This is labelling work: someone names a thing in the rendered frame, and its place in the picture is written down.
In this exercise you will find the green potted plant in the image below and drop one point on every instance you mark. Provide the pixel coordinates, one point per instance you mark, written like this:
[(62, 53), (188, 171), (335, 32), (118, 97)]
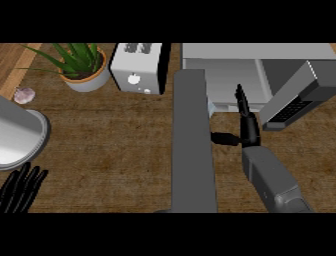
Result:
[(81, 65)]

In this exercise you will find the pale garlic bulb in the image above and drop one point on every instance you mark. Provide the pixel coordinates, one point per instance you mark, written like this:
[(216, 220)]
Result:
[(24, 95)]

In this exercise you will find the dark grey microwave door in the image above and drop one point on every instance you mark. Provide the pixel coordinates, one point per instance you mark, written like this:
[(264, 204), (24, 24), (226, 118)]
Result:
[(192, 140)]

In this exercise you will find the pale milk carton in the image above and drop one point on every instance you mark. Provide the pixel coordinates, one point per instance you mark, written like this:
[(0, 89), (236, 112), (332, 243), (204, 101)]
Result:
[(211, 109)]

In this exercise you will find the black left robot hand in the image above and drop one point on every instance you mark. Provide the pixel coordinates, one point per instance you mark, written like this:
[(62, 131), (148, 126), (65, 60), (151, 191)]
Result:
[(18, 193)]

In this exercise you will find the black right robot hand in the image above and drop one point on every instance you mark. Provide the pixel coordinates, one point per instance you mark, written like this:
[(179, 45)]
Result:
[(250, 130)]

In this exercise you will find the grey microwave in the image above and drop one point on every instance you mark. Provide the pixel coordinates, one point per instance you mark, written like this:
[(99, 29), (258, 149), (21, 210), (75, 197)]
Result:
[(254, 63)]

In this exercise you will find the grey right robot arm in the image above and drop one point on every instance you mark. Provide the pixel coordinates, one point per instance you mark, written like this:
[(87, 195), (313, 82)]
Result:
[(275, 180)]

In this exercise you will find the large grey cylinder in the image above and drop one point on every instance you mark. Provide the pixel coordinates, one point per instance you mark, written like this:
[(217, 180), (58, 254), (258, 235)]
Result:
[(6, 133)]

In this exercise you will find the white toaster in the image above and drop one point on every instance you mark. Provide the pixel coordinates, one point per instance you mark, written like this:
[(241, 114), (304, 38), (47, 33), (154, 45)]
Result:
[(136, 75)]

